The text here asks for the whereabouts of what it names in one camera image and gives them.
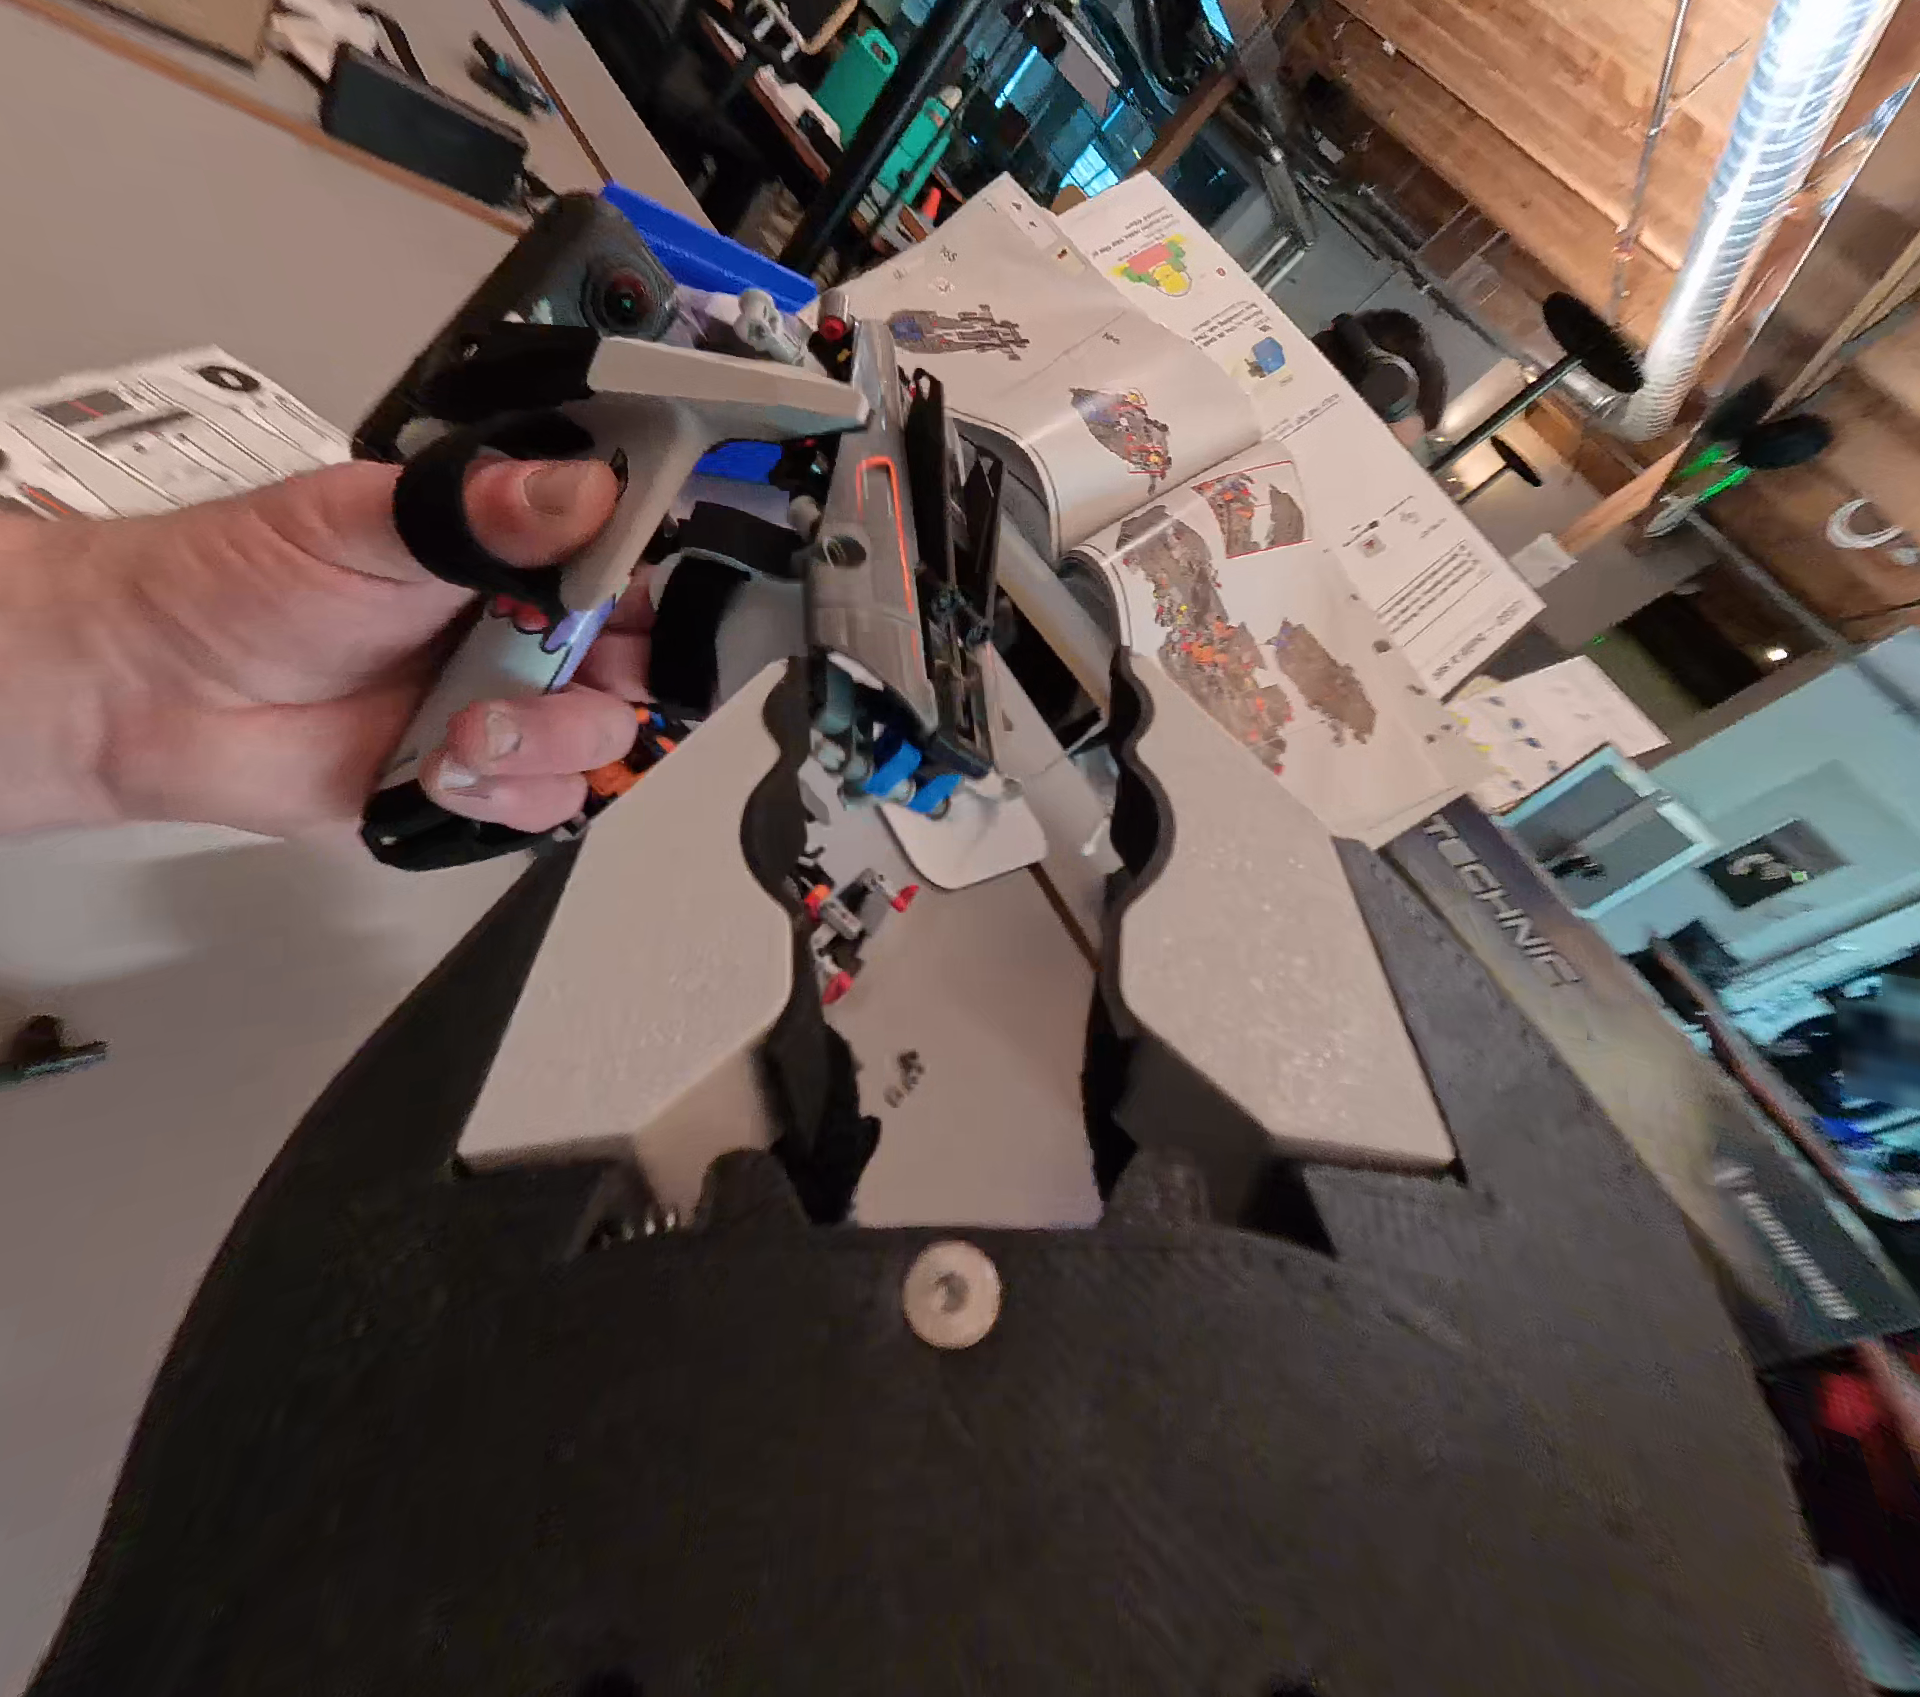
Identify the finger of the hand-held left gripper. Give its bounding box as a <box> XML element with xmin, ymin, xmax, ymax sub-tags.
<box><xmin>589</xmin><ymin>335</ymin><xmax>879</xmax><ymax>444</ymax></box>

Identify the black flat device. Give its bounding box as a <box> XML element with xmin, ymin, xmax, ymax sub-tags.
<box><xmin>319</xmin><ymin>44</ymin><xmax>531</xmax><ymax>209</ymax></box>

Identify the small grey red lego assembly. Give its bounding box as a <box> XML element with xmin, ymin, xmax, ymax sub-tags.
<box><xmin>802</xmin><ymin>868</ymin><xmax>924</xmax><ymax>1007</ymax></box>

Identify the dark lego set box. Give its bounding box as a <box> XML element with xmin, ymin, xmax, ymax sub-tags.
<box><xmin>1386</xmin><ymin>813</ymin><xmax>1920</xmax><ymax>1369</ymax></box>

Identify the white book stand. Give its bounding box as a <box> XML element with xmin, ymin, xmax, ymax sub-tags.
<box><xmin>885</xmin><ymin>513</ymin><xmax>1143</xmax><ymax>897</ymax></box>

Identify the dark grey curved lego piece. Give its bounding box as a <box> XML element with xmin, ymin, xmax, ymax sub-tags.
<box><xmin>0</xmin><ymin>1010</ymin><xmax>113</xmax><ymax>1088</ymax></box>

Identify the blue bin with tag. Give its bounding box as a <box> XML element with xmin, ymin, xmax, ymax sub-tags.
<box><xmin>601</xmin><ymin>182</ymin><xmax>823</xmax><ymax>485</ymax></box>

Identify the person's left hand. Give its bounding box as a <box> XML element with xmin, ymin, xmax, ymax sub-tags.
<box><xmin>0</xmin><ymin>454</ymin><xmax>670</xmax><ymax>840</ymax></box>

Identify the silver ventilation duct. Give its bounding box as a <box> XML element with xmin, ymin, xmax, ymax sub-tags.
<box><xmin>1635</xmin><ymin>0</ymin><xmax>1920</xmax><ymax>438</ymax></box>

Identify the lego instruction booklet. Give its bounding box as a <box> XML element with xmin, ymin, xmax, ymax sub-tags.
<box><xmin>817</xmin><ymin>175</ymin><xmax>1488</xmax><ymax>844</ymax></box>

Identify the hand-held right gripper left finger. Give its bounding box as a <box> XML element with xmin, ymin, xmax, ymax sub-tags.
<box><xmin>455</xmin><ymin>658</ymin><xmax>809</xmax><ymax>1174</ymax></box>

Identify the black lego subassembly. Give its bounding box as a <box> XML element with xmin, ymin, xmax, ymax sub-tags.
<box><xmin>733</xmin><ymin>285</ymin><xmax>1011</xmax><ymax>833</ymax></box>

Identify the white printed instruction sheet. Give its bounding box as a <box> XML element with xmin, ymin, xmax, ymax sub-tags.
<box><xmin>1051</xmin><ymin>171</ymin><xmax>1551</xmax><ymax>697</ymax></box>

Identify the lego sticker sheet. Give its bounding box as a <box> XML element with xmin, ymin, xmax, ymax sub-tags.
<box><xmin>0</xmin><ymin>345</ymin><xmax>363</xmax><ymax>520</ymax></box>

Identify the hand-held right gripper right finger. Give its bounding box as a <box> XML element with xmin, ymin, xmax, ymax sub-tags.
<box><xmin>1099</xmin><ymin>650</ymin><xmax>1462</xmax><ymax>1174</ymax></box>

